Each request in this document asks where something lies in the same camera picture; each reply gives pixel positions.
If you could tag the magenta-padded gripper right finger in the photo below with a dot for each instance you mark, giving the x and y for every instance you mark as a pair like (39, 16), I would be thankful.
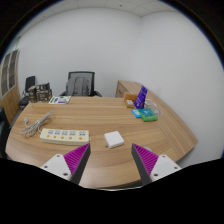
(163, 165)

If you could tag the printed paper leaflet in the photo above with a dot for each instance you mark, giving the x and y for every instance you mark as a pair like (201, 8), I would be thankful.
(60, 99)

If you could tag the brown cardboard box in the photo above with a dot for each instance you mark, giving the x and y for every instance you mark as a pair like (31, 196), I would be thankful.
(32, 94)

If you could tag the small tan box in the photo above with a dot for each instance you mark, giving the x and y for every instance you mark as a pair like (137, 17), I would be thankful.
(130, 103)

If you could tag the small blue box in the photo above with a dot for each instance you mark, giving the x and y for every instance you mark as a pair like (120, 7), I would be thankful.
(136, 113)

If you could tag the white charger block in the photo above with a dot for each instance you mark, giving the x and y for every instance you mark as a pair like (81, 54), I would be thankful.
(114, 139)

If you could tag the black visitor chair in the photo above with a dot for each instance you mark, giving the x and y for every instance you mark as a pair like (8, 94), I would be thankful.
(29, 83)

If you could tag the clear plastic container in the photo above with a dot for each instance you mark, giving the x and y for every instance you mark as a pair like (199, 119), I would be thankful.
(155, 106)

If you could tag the low wooden side cabinet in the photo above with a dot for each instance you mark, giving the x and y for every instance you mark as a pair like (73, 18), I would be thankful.
(125, 87)

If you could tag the black mesh office chair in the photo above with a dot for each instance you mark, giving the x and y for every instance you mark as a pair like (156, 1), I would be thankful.
(92, 80)

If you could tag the orange box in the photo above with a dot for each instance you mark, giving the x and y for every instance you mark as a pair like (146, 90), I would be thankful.
(130, 96)

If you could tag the purple retail package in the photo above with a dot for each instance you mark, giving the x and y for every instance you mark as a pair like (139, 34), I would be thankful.
(141, 97)

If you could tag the cream power strip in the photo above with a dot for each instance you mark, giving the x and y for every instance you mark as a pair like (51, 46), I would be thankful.
(65, 136)

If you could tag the wooden shelf cabinet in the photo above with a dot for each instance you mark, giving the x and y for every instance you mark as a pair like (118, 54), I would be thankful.
(10, 100)

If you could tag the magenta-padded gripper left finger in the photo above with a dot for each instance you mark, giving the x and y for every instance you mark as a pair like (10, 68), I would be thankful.
(60, 165)

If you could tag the green box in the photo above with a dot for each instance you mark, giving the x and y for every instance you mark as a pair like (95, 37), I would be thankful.
(147, 115)

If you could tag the black leather chair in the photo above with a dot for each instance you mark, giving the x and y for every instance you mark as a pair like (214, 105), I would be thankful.
(3, 133)

